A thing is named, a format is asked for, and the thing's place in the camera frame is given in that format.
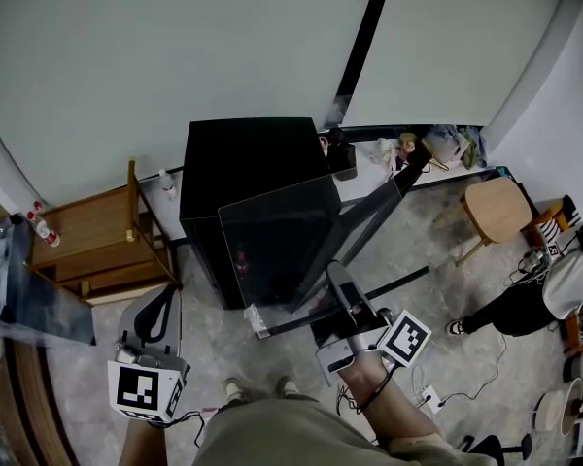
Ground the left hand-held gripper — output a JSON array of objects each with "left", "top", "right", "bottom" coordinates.
[{"left": 107, "top": 283, "right": 192, "bottom": 424}]

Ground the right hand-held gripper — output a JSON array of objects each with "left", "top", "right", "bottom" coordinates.
[{"left": 314, "top": 258, "right": 433, "bottom": 377}]

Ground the person's left forearm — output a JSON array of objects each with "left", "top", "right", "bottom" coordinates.
[{"left": 120, "top": 417, "right": 170, "bottom": 466}]

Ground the person's right forearm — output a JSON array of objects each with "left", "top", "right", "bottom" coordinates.
[{"left": 339, "top": 351, "right": 442, "bottom": 451}]

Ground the person's left shoe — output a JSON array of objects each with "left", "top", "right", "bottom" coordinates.
[{"left": 223, "top": 376, "right": 247, "bottom": 400}]

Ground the person's shoe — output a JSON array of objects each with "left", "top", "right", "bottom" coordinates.
[
  {"left": 223, "top": 376, "right": 247, "bottom": 400},
  {"left": 276, "top": 375, "right": 300, "bottom": 398}
]

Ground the wooden shelf unit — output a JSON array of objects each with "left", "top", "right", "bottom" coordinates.
[{"left": 24, "top": 158, "right": 184, "bottom": 306}]

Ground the person's right shoe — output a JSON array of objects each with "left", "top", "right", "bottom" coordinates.
[{"left": 276, "top": 375, "right": 300, "bottom": 398}]

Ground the white drawer cabinet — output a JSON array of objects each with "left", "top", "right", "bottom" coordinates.
[{"left": 143, "top": 170, "right": 187, "bottom": 243}]

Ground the black bag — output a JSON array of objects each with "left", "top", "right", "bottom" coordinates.
[{"left": 326, "top": 127, "right": 360, "bottom": 183}]

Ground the round wooden table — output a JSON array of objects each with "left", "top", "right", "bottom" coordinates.
[{"left": 0, "top": 337, "right": 75, "bottom": 466}]

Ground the white power strip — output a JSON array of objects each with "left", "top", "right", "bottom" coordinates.
[{"left": 419, "top": 384, "right": 444, "bottom": 416}]

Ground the white-capped plastic water bottle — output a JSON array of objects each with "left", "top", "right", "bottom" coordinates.
[{"left": 158, "top": 168, "right": 178, "bottom": 201}]

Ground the person's beige clothing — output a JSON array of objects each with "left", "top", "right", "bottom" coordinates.
[{"left": 191, "top": 395, "right": 472, "bottom": 466}]

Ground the round wooden stool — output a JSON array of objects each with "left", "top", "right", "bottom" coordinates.
[{"left": 433, "top": 176, "right": 534, "bottom": 268}]

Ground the white plastic bag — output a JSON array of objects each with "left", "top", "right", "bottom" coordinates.
[{"left": 424, "top": 124, "right": 468, "bottom": 163}]

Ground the green cloth bag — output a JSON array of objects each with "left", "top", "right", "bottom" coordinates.
[{"left": 459, "top": 125, "right": 483, "bottom": 170}]

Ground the black office chair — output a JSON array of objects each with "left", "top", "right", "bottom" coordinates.
[{"left": 458, "top": 432, "right": 534, "bottom": 466}]

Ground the striped cushion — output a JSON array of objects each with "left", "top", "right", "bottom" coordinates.
[{"left": 538, "top": 194, "right": 583, "bottom": 257}]

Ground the orange sofa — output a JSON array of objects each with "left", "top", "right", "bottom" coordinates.
[{"left": 523, "top": 199, "right": 583, "bottom": 354}]

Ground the white round stool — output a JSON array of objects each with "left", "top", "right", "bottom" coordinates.
[{"left": 533, "top": 387, "right": 572, "bottom": 440}]

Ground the narrow white roller blind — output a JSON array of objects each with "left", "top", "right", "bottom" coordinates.
[{"left": 342, "top": 0, "right": 566, "bottom": 129}]

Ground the white cable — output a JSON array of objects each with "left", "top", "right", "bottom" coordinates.
[{"left": 409, "top": 363, "right": 432, "bottom": 408}]

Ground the black power cable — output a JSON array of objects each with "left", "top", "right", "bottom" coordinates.
[{"left": 436, "top": 332, "right": 510, "bottom": 406}]

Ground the black window post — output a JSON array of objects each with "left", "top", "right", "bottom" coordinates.
[{"left": 320, "top": 0, "right": 397, "bottom": 131}]

